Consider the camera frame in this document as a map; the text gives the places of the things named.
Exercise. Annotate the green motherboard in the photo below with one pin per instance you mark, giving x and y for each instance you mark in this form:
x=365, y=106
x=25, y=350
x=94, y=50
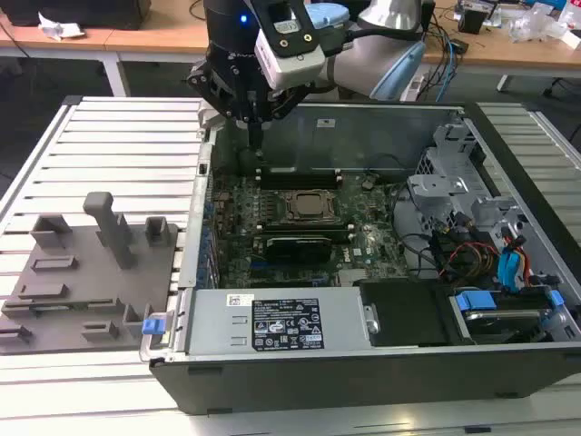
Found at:
x=377, y=263

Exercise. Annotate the blue plastic latch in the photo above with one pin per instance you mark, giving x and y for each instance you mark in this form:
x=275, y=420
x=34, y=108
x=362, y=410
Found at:
x=153, y=326

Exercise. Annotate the hard disk in blue carrier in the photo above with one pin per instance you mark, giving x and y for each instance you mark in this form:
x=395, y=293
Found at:
x=499, y=318

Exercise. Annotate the small black box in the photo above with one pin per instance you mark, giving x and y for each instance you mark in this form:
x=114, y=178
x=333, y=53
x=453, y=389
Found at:
x=472, y=22

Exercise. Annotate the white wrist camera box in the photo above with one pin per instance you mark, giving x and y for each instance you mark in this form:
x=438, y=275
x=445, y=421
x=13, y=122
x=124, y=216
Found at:
x=290, y=63

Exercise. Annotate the white power strip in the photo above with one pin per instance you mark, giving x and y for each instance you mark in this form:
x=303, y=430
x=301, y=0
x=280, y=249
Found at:
x=415, y=86

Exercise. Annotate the grey power supply with label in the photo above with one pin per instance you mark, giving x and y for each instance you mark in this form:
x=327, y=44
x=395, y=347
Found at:
x=218, y=327

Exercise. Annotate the wooden desk white legs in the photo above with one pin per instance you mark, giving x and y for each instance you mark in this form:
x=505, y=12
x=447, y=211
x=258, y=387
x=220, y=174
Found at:
x=159, y=36
x=522, y=54

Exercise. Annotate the large black box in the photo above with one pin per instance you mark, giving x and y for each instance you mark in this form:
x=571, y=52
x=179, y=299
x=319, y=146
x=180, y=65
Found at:
x=81, y=13

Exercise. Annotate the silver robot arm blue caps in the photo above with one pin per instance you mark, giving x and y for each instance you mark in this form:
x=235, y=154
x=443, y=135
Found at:
x=363, y=63

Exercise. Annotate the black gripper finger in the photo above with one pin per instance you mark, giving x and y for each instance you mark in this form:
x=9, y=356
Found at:
x=204, y=82
x=283, y=105

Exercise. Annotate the black RAM slot bank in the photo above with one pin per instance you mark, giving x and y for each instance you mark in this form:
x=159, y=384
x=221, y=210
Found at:
x=299, y=179
x=304, y=225

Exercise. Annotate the CPU socket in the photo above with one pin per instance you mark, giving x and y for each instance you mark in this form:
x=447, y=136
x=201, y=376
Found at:
x=313, y=204

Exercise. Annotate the black open PC case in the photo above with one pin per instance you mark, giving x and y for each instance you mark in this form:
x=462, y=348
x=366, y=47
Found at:
x=318, y=377

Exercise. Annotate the round silver coin battery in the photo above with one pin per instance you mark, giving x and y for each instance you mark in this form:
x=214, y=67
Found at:
x=367, y=184

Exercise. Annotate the grey plastic case latch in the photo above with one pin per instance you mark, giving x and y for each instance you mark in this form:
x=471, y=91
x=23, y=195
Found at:
x=206, y=119

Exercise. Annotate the black plastic bay shroud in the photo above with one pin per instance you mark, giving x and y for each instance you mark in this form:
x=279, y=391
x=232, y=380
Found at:
x=404, y=313

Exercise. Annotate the silver metal disk cage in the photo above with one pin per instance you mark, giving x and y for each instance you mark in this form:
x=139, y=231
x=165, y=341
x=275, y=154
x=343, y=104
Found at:
x=436, y=186

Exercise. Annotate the silver chipset heatsink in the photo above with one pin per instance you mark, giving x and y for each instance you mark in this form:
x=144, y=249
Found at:
x=354, y=277

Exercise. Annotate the grey plastic parts rack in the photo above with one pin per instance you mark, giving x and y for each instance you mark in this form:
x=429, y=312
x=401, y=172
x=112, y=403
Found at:
x=91, y=281

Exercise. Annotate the small black adapter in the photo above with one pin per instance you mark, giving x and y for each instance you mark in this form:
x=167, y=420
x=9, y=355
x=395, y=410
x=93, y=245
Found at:
x=460, y=46

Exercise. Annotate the black graphics card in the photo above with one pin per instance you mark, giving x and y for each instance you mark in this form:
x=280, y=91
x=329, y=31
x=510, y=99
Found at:
x=297, y=249

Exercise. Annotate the crumpled white paper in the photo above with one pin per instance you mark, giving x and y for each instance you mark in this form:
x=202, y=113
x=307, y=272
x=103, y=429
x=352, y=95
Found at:
x=59, y=29

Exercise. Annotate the clear plastic bags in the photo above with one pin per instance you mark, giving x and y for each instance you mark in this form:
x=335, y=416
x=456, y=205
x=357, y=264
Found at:
x=531, y=20

